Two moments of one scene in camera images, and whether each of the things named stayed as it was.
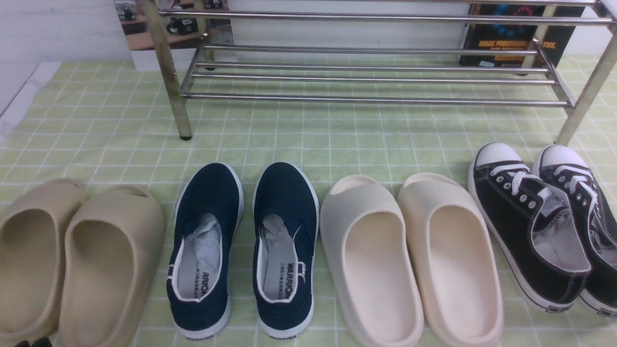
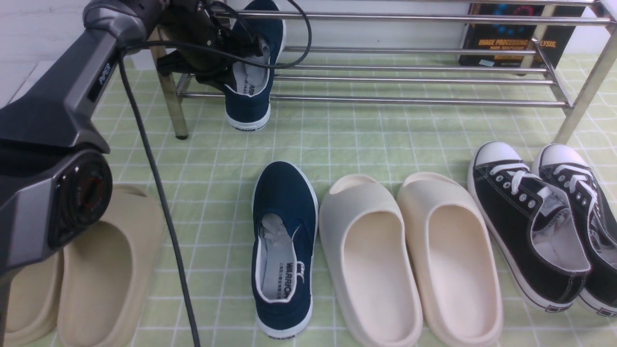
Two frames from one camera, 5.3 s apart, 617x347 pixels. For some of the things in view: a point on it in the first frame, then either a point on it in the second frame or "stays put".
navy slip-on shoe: x=198 y=288 → x=248 y=105
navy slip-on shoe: x=286 y=222 stays put
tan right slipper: x=113 y=245 stays put
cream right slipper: x=451 y=263 stays put
